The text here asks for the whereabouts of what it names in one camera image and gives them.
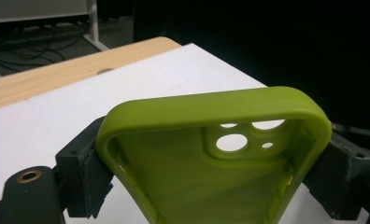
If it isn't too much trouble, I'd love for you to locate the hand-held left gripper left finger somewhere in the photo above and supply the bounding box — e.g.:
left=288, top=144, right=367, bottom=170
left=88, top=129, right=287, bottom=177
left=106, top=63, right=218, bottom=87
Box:
left=55, top=116, right=114, bottom=218

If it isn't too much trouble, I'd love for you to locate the white board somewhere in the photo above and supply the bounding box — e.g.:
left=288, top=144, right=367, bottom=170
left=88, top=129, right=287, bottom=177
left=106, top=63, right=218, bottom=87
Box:
left=0, top=42, right=370, bottom=224

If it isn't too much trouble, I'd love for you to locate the white metal stand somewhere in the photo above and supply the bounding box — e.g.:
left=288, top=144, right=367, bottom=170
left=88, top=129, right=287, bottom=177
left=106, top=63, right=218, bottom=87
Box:
left=0, top=0, right=109, bottom=52

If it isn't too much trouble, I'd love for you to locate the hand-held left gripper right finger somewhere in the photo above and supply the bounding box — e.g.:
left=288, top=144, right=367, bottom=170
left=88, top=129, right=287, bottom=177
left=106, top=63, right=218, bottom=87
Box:
left=303, top=139, right=370, bottom=221

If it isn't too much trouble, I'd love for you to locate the tangle of floor cables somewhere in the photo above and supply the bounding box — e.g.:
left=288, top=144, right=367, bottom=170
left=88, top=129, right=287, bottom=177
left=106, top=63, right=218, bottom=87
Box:
left=0, top=22, right=91, bottom=74

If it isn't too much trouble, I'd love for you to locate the green cartoon phone case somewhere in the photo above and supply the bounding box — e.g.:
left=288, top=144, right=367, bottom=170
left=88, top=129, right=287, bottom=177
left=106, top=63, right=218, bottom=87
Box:
left=95, top=86, right=333, bottom=224

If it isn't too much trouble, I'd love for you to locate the wooden table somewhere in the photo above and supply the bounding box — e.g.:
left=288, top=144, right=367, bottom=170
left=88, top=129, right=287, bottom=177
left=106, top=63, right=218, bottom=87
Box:
left=0, top=36, right=182, bottom=113

